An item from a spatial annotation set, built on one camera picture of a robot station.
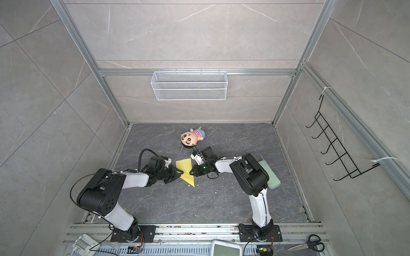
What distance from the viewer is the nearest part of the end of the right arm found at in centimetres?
78

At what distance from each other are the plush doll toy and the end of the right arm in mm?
→ 175

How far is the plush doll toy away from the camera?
3.37 ft
